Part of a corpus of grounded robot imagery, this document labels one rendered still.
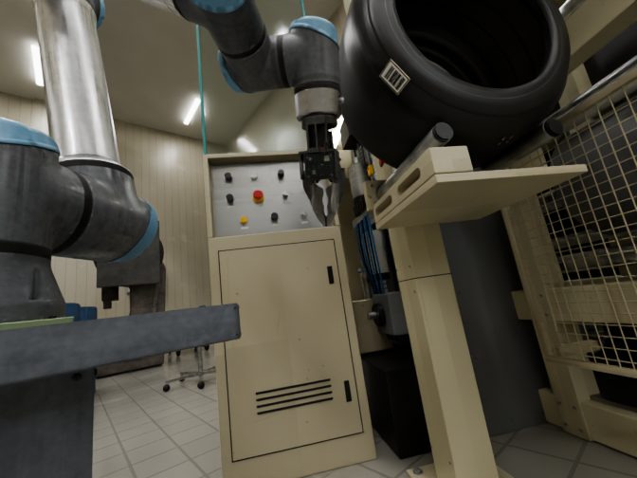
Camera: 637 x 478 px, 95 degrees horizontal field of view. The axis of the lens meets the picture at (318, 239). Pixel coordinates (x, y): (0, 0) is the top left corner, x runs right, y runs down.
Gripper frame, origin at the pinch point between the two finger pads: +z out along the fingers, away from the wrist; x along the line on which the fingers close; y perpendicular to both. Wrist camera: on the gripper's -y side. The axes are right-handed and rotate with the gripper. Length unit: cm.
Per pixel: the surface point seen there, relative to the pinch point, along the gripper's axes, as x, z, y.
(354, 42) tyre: 7.1, -39.4, -12.0
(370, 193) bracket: 9.5, -4.6, -34.1
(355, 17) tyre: 7.6, -44.8, -12.7
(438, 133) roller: 23.8, -16.6, -4.9
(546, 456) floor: 63, 84, -31
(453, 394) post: 32, 55, -20
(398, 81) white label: 16.1, -28.2, -6.4
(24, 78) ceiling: -777, -309, -548
